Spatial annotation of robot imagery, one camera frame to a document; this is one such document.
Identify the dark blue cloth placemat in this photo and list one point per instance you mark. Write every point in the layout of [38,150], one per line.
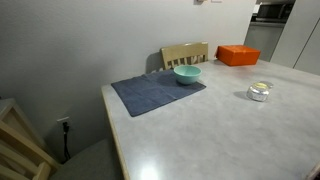
[146,93]

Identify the teal ceramic bowl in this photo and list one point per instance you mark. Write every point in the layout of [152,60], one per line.
[187,76]

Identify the light wooden slat-back chair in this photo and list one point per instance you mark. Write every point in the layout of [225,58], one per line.
[20,146]
[183,51]

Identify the orange cardboard box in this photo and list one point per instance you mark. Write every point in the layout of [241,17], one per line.
[237,55]

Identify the black microwave oven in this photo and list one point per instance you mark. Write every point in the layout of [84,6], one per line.
[273,11]

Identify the white wall power outlet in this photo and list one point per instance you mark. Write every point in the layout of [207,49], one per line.
[60,120]

